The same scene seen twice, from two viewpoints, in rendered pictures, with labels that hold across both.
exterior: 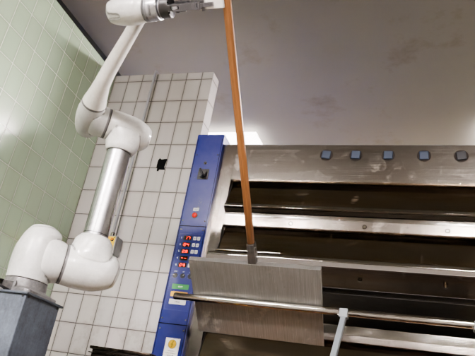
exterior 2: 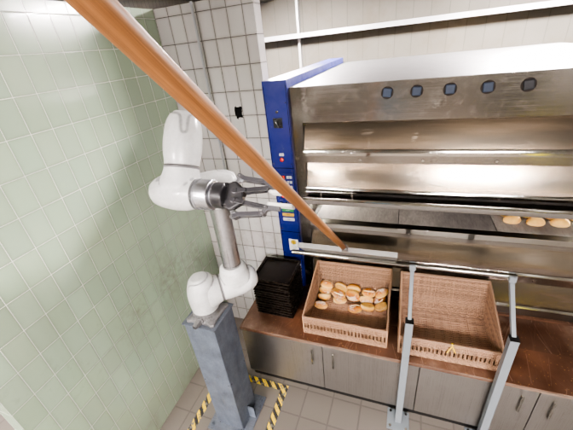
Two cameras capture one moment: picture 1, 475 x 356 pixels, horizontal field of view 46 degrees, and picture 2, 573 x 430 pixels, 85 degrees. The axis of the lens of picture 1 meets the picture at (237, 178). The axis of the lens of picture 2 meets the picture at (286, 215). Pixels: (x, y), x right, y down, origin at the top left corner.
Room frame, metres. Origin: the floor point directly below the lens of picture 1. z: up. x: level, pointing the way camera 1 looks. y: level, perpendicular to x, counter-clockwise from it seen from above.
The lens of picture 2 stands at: (0.73, 0.14, 2.32)
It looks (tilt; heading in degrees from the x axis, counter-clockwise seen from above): 28 degrees down; 2
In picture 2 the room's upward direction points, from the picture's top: 7 degrees counter-clockwise
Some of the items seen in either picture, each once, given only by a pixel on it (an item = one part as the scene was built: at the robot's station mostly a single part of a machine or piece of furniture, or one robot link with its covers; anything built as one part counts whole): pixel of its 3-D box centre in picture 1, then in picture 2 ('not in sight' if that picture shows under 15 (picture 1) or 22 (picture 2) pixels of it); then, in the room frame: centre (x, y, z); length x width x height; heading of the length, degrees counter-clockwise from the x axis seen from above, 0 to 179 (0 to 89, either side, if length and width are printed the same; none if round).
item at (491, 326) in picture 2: not in sight; (445, 316); (2.16, -0.74, 0.72); 0.56 x 0.49 x 0.28; 70
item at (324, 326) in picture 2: not in sight; (348, 299); (2.38, -0.18, 0.72); 0.56 x 0.49 x 0.28; 70
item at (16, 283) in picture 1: (20, 287); (205, 312); (2.07, 0.71, 1.03); 0.22 x 0.18 x 0.06; 159
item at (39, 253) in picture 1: (38, 253); (203, 291); (2.09, 0.69, 1.17); 0.18 x 0.16 x 0.22; 111
